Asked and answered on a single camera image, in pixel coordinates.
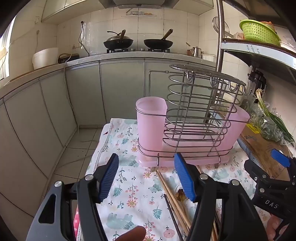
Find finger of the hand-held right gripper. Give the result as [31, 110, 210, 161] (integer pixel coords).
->
[270, 149, 296, 180]
[244, 159, 271, 186]

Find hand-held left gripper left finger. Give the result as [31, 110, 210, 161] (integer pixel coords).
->
[26, 153, 119, 241]

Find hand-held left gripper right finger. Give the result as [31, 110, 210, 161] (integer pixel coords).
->
[174, 152, 270, 241]

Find pink plastic drip tray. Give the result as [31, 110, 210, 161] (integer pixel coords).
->
[138, 137, 232, 168]

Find metal wire utensil rack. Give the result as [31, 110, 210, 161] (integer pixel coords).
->
[138, 64, 252, 172]

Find person's right hand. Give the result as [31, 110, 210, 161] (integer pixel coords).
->
[265, 214, 292, 241]

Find person's left hand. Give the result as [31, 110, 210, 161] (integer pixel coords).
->
[116, 226, 147, 241]

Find floral printed cloth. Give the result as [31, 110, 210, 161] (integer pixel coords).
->
[79, 118, 273, 241]

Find plastic bag of greens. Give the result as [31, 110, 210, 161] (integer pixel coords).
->
[240, 93, 285, 142]

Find green onions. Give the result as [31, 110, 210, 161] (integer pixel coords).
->
[255, 89, 296, 146]

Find pink printed cloth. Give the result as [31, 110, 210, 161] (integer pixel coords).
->
[73, 206, 80, 241]

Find black blender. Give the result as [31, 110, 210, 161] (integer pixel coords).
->
[247, 70, 267, 95]

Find grey kitchen cabinet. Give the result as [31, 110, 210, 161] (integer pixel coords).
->
[0, 51, 218, 232]

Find small black appliance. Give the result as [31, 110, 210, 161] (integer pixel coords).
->
[58, 53, 80, 64]

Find green plastic basket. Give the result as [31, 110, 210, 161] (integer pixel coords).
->
[239, 19, 281, 45]

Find gas stove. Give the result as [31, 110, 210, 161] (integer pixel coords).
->
[106, 47, 173, 53]

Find white rice cooker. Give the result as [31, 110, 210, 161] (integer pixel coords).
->
[32, 47, 59, 70]

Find black wok with lid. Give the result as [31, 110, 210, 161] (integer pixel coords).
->
[103, 30, 134, 49]

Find metal shelf rack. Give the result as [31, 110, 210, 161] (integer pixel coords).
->
[216, 0, 296, 77]

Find metal mesh strainer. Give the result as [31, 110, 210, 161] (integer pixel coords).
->
[212, 16, 233, 39]

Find window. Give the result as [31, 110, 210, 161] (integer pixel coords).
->
[0, 14, 16, 79]

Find range hood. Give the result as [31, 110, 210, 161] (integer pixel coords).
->
[99, 0, 167, 8]

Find white power cable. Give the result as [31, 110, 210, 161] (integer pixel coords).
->
[50, 54, 102, 172]

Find black wok with wooden handle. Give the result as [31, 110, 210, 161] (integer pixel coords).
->
[144, 29, 174, 49]

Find black wall cable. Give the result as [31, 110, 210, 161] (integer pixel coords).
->
[79, 21, 90, 56]

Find glass wall shelf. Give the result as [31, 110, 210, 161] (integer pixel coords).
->
[122, 9, 158, 18]

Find upper wall cabinet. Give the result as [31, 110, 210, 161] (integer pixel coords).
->
[162, 0, 214, 15]
[42, 0, 111, 22]

